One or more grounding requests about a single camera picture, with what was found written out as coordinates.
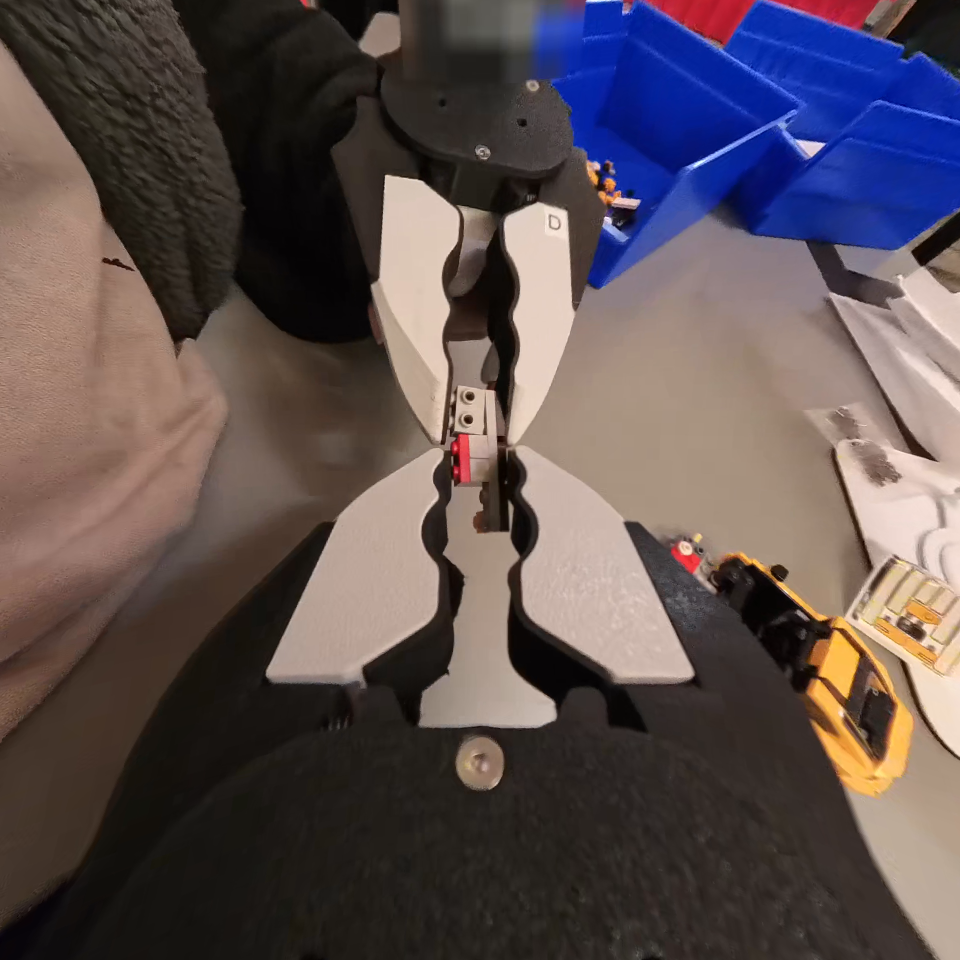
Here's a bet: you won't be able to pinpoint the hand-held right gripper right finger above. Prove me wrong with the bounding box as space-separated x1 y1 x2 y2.
507 446 695 727

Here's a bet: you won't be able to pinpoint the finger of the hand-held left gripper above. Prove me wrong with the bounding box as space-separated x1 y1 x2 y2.
501 202 579 447
371 176 465 445

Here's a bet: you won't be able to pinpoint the light grey lego bracket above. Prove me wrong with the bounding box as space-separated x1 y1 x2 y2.
453 385 498 438

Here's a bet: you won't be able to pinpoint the person's pink garment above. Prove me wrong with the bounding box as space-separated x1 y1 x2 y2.
0 45 228 740

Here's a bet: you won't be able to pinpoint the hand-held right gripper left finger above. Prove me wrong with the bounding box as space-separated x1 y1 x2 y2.
266 448 462 727

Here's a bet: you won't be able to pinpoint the white book stand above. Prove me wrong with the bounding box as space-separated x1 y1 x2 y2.
831 437 960 760

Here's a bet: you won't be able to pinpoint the white paper bag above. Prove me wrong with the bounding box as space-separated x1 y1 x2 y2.
827 291 960 460
891 268 960 363

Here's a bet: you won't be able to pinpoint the yellow lego car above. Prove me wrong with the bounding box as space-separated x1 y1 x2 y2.
666 528 918 798

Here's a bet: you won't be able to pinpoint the person's left forearm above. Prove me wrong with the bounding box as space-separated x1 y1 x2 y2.
178 0 385 344

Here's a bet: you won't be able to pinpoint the red plastic bin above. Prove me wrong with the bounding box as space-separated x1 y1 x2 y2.
643 0 880 44

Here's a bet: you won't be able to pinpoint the clear plastic bag dark pieces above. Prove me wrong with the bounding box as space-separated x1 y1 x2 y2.
804 403 910 490

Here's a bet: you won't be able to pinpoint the heap of orange lego pieces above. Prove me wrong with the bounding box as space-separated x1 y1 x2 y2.
583 156 644 228

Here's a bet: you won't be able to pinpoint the lego sticker sheet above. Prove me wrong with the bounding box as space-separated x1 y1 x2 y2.
845 553 960 678

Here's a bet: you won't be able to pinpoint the grey lego plate orange ends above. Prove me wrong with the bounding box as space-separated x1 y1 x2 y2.
448 431 513 535

